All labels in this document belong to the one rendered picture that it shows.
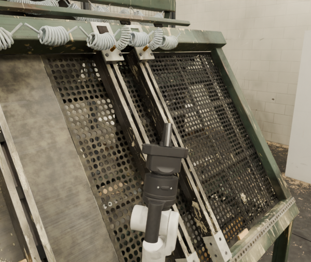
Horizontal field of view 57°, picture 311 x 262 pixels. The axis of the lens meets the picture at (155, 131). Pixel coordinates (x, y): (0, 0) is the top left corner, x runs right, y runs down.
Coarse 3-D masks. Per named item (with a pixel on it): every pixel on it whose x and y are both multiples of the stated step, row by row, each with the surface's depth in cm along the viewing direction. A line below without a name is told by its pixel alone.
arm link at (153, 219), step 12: (144, 192) 73; (156, 204) 69; (168, 204) 71; (132, 216) 73; (144, 216) 73; (156, 216) 68; (168, 216) 72; (132, 228) 74; (144, 228) 73; (156, 228) 69; (144, 240) 70; (156, 240) 69
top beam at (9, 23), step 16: (0, 16) 98; (16, 16) 102; (16, 32) 100; (32, 32) 104; (80, 32) 118; (176, 32) 163; (192, 32) 174; (208, 32) 186; (16, 48) 104; (32, 48) 108; (48, 48) 113; (64, 48) 118; (80, 48) 123; (128, 48) 142; (160, 48) 158; (176, 48) 168; (192, 48) 178; (208, 48) 191
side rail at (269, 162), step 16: (224, 64) 194; (224, 80) 195; (224, 96) 198; (240, 96) 192; (240, 112) 192; (256, 128) 190; (256, 144) 188; (256, 160) 191; (272, 160) 188; (272, 176) 185; (288, 192) 186
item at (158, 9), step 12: (72, 0) 167; (84, 0) 167; (96, 0) 171; (108, 0) 177; (120, 0) 183; (132, 0) 190; (144, 0) 197; (156, 0) 205; (168, 0) 214; (168, 12) 221
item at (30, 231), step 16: (0, 112) 90; (0, 128) 89; (0, 144) 89; (0, 160) 85; (16, 160) 87; (0, 176) 86; (16, 176) 87; (16, 192) 84; (16, 208) 83; (32, 208) 85; (16, 224) 84; (32, 224) 86; (32, 240) 82; (32, 256) 81; (48, 256) 83
